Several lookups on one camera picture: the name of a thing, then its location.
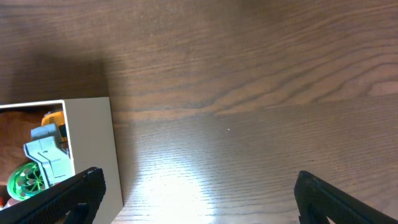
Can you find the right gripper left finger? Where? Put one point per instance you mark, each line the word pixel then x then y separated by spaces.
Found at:
pixel 75 200

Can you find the yellow grey toy truck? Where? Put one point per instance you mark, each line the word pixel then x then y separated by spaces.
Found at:
pixel 50 150

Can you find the brown plush toy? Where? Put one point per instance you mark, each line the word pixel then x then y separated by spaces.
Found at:
pixel 15 132

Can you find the white duck toy pink hat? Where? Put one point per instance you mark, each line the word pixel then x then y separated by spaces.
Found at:
pixel 7 201

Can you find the white cardboard box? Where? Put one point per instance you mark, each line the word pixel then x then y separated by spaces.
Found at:
pixel 91 141

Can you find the green ridged plastic disc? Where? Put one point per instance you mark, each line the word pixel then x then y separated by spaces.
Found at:
pixel 25 182

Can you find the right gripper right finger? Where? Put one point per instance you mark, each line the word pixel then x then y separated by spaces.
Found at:
pixel 320 202

